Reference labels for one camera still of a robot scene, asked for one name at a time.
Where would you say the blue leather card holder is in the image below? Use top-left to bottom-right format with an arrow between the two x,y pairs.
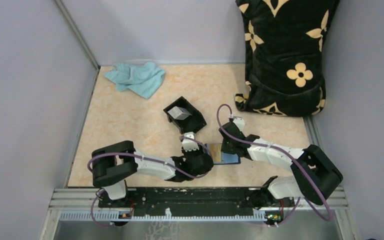
205,143 -> 241,165

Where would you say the yellow credit card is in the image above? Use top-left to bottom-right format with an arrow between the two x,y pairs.
208,143 -> 222,163

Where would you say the black plastic card box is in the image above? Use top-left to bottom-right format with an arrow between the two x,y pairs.
163,96 -> 207,135

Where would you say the grey credit card stack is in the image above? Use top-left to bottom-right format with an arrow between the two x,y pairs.
168,106 -> 192,121

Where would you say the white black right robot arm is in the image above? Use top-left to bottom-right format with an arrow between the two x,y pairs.
219,118 -> 343,206

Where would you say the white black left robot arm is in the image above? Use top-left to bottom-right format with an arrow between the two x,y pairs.
87,140 -> 214,207

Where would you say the light blue cloth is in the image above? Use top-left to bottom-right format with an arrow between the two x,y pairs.
103,62 -> 166,99

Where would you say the black floral cushion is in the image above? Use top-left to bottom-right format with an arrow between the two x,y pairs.
235,0 -> 339,117

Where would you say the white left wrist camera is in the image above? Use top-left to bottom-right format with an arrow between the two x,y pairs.
179,132 -> 199,152

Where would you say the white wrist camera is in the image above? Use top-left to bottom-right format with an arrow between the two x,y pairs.
179,132 -> 199,152
232,116 -> 245,132

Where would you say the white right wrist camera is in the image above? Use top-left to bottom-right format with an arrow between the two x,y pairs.
232,116 -> 245,132

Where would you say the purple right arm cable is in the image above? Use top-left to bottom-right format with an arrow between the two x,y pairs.
216,103 -> 335,223

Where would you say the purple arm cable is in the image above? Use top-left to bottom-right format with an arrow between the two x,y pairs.
86,135 -> 213,229
216,103 -> 335,223

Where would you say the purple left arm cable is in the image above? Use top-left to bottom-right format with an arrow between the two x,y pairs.
86,135 -> 213,229

